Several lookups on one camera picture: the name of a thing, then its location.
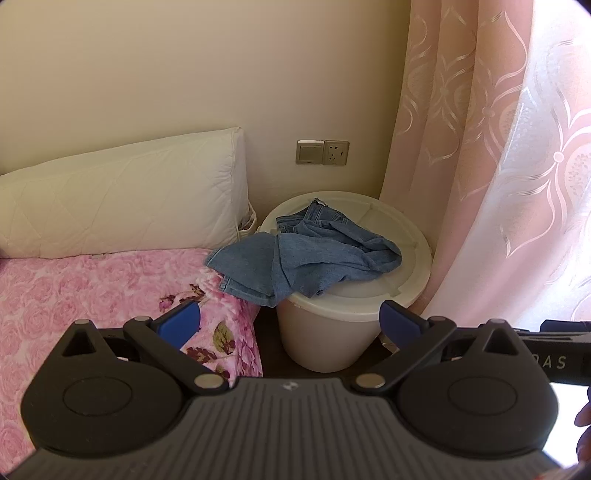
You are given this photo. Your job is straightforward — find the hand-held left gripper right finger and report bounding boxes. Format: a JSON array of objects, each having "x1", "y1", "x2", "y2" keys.
[{"x1": 350, "y1": 300, "x2": 528, "y2": 394}]

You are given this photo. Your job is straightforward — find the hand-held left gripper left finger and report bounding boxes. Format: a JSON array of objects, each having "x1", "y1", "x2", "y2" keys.
[{"x1": 58, "y1": 300, "x2": 232, "y2": 395}]

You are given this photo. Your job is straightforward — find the white lidded bucket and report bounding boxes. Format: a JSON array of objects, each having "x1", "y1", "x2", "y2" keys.
[{"x1": 256, "y1": 190, "x2": 432, "y2": 371}]

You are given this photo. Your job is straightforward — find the blue denim jeans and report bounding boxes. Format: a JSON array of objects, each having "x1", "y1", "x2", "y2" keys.
[{"x1": 204, "y1": 198, "x2": 403, "y2": 308}]

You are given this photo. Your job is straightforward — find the person's right hand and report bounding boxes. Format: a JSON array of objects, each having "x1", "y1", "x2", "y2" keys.
[{"x1": 575, "y1": 387, "x2": 591, "y2": 462}]

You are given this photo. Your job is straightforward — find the pink floral blanket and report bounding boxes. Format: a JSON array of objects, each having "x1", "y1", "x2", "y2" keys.
[{"x1": 0, "y1": 247, "x2": 264, "y2": 462}]

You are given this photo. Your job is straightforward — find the white quilted pillow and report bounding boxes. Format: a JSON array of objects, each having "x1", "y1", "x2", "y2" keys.
[{"x1": 0, "y1": 127, "x2": 252, "y2": 259}]

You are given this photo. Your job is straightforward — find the pink patterned curtain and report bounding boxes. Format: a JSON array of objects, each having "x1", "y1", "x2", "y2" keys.
[{"x1": 378, "y1": 0, "x2": 591, "y2": 333}]

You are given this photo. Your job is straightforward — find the beige wall socket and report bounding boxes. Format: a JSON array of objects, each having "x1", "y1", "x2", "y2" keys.
[{"x1": 322, "y1": 140, "x2": 350, "y2": 166}]

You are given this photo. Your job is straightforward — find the beige wall switch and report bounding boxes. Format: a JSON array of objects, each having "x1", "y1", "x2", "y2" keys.
[{"x1": 296, "y1": 140, "x2": 325, "y2": 165}]

